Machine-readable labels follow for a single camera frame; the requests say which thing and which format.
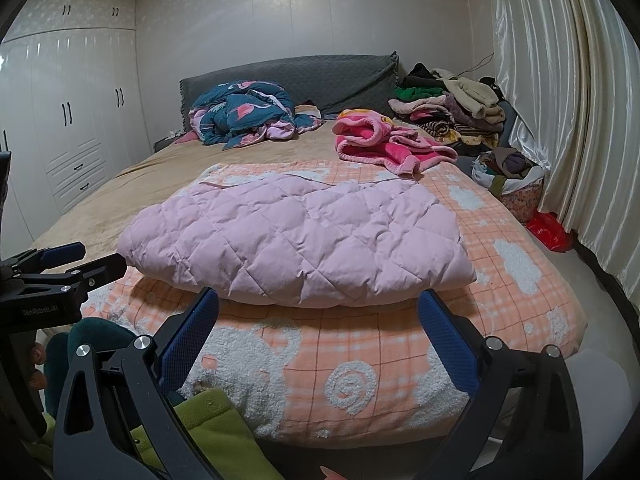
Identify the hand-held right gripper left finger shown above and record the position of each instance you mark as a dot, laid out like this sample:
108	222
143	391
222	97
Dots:
192	340

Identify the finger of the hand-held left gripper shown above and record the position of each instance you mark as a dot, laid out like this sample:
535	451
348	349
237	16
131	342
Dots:
62	252
102	267

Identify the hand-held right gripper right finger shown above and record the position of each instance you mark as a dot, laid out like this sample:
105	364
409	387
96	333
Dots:
447	345

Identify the pink quilted jacket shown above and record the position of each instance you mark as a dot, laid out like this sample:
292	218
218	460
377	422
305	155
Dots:
300	240

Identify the pile of folded clothes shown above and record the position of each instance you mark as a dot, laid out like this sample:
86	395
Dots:
460	105

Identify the person's left hand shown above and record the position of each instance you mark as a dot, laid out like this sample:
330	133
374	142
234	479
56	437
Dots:
36	357

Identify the person's right hand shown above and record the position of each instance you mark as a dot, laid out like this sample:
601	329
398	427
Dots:
332	474

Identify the teal garment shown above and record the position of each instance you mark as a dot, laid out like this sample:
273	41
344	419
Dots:
100	332

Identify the yellow-green garment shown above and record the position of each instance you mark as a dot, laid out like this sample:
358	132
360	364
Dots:
220	420

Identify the peach checked blanket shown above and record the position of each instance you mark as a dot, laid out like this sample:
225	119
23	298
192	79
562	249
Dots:
500	270

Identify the bed with tan sheet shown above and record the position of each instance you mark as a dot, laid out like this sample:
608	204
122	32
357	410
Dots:
150	180

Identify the white wardrobe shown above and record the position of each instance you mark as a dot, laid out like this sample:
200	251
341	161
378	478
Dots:
75	110

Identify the white round object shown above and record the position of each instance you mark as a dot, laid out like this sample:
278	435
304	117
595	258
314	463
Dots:
595	385

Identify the red plastic bag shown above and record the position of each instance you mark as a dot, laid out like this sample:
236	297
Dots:
550	230

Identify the teal flamingo print quilt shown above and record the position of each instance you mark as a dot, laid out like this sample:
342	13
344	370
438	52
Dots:
240	110

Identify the pink fleece blanket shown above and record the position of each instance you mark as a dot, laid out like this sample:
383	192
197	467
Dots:
370	135

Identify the cream satin curtain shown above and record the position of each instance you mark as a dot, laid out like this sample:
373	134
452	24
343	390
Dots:
560	85

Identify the grey padded headboard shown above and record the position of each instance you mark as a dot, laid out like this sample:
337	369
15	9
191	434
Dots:
325	75

